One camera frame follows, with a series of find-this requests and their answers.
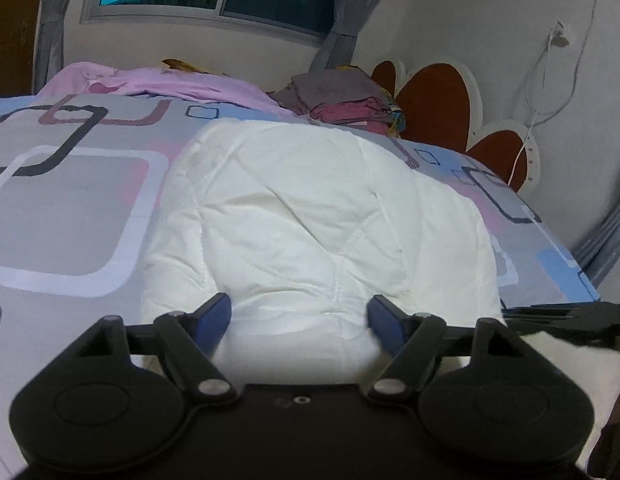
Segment pink blanket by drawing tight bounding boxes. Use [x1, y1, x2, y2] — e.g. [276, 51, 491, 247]
[36, 61, 293, 117]

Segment grey folded cloth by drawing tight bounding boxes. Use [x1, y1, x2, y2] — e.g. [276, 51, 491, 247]
[269, 68, 391, 114]

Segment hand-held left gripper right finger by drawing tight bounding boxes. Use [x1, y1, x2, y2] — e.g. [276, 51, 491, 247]
[365, 295, 530, 404]

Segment yellow cloth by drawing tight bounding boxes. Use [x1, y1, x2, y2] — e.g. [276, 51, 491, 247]
[161, 57, 227, 77]

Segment person's right forearm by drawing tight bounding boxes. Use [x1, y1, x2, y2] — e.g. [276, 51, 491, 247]
[586, 399, 620, 480]

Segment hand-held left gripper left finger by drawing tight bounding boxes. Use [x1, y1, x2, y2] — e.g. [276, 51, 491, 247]
[76, 292, 241, 404]

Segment brown heart-shaped headboard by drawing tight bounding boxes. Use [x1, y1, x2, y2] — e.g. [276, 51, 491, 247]
[371, 57, 542, 197]

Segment white cable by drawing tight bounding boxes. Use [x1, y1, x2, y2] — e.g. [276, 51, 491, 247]
[509, 0, 603, 192]

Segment white quilted duvet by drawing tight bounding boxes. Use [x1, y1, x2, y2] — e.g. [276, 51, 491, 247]
[140, 119, 620, 443]

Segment patterned grey bed sheet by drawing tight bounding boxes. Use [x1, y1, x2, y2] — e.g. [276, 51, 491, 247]
[0, 91, 602, 480]

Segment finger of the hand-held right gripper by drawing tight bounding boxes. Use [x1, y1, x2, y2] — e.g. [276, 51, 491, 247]
[502, 301, 620, 349]

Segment grey curtain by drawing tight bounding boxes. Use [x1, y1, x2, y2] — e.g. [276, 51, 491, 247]
[309, 0, 388, 72]
[34, 0, 73, 87]
[574, 199, 620, 288]

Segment pink folded cloth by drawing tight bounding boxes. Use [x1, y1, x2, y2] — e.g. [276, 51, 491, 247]
[309, 99, 407, 137]

